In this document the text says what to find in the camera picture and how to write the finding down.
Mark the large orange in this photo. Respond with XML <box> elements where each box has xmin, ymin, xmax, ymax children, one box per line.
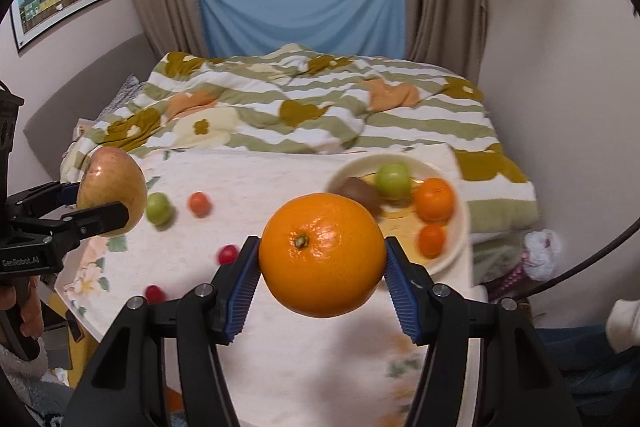
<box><xmin>414</xmin><ymin>178</ymin><xmax>459</xmax><ymax>223</ymax></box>
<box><xmin>258</xmin><ymin>193</ymin><xmax>388</xmax><ymax>319</ymax></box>

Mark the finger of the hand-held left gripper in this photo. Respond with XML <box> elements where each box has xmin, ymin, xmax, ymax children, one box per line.
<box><xmin>7</xmin><ymin>181</ymin><xmax>82</xmax><ymax>219</ymax></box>
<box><xmin>9</xmin><ymin>201</ymin><xmax>131</xmax><ymax>239</ymax></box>

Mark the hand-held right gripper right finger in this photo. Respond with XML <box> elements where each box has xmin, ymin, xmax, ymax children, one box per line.
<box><xmin>384</xmin><ymin>236</ymin><xmax>584</xmax><ymax>427</ymax></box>

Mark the brown kiwi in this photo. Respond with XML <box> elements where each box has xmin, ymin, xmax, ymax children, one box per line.
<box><xmin>334</xmin><ymin>177</ymin><xmax>384</xmax><ymax>219</ymax></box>

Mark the white garment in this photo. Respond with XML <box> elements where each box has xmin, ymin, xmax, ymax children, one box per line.
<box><xmin>606</xmin><ymin>299</ymin><xmax>640</xmax><ymax>354</ymax></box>

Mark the green round fruit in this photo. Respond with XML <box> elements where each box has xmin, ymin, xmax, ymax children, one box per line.
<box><xmin>145</xmin><ymin>192</ymin><xmax>174</xmax><ymax>227</ymax></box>
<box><xmin>375</xmin><ymin>163</ymin><xmax>414</xmax><ymax>202</ymax></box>

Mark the person's left hand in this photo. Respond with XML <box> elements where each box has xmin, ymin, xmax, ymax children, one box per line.
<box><xmin>19</xmin><ymin>279</ymin><xmax>47</xmax><ymax>343</ymax></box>

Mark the yellow cartoon plate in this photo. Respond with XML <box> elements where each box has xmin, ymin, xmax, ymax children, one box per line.
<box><xmin>325</xmin><ymin>155</ymin><xmax>471</xmax><ymax>278</ymax></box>

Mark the dark blue cloth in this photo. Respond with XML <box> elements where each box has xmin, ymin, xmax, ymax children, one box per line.
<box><xmin>534</xmin><ymin>321</ymin><xmax>640</xmax><ymax>427</ymax></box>

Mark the white plastic bag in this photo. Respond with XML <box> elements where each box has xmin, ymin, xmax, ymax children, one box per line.
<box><xmin>522</xmin><ymin>229</ymin><xmax>562</xmax><ymax>281</ymax></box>

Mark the green striped floral blanket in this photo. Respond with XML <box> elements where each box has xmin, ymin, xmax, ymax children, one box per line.
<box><xmin>60</xmin><ymin>43</ymin><xmax>539</xmax><ymax>249</ymax></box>

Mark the small orange tangerine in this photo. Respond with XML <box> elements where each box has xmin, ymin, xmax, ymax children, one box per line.
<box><xmin>417</xmin><ymin>224</ymin><xmax>447</xmax><ymax>259</ymax></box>
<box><xmin>188</xmin><ymin>192</ymin><xmax>212</xmax><ymax>218</ymax></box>

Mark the grey patterned pillow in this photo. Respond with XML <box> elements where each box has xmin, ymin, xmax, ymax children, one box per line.
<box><xmin>102</xmin><ymin>74</ymin><xmax>146</xmax><ymax>116</ymax></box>

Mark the black hoop cable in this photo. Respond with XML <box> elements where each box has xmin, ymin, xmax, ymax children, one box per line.
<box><xmin>520</xmin><ymin>216</ymin><xmax>640</xmax><ymax>300</ymax></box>

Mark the white floral tablecloth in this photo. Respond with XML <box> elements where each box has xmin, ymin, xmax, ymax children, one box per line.
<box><xmin>62</xmin><ymin>144</ymin><xmax>489</xmax><ymax>427</ymax></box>

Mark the yellow red apple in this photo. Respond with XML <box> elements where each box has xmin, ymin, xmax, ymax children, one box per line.
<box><xmin>76</xmin><ymin>147</ymin><xmax>148</xmax><ymax>238</ymax></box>

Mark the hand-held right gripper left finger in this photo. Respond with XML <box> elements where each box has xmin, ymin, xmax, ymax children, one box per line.
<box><xmin>62</xmin><ymin>234</ymin><xmax>261</xmax><ymax>427</ymax></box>

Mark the grey bed headboard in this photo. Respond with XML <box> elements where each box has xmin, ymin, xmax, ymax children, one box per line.
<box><xmin>22</xmin><ymin>34</ymin><xmax>157</xmax><ymax>178</ymax></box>

